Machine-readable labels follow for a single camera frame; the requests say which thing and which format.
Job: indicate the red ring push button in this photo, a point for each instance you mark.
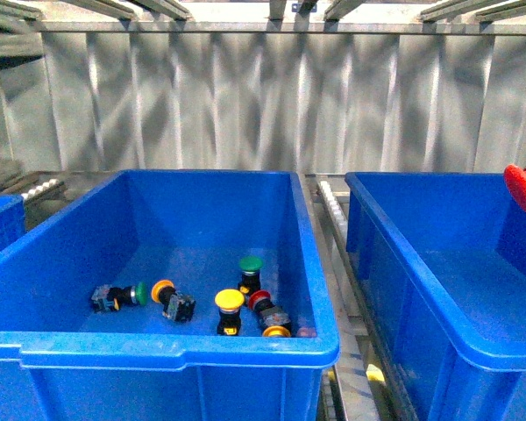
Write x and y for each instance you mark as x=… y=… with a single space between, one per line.
x=268 y=313

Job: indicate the green push button lying sideways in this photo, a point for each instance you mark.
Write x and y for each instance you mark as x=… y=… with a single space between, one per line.
x=108 y=298

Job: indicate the blue empty target bin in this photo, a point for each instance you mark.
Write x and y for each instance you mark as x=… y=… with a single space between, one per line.
x=441 y=262

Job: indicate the yellow mushroom push button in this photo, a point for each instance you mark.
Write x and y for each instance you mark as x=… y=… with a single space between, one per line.
x=229 y=303

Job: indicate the metal roller track divider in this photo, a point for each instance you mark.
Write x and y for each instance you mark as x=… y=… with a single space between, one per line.
x=356 y=387

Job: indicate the blue bin far left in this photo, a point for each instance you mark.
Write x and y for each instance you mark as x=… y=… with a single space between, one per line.
x=12 y=219

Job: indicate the yellow ring push button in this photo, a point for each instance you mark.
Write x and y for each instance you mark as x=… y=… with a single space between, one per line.
x=176 y=307

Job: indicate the green mushroom push button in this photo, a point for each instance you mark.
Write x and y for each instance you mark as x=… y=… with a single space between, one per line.
x=250 y=267

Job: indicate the yellow push button front corner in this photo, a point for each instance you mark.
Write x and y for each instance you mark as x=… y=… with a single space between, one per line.
x=276 y=331

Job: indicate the blue source bin with buttons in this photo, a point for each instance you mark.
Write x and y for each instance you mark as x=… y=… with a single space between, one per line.
x=59 y=360

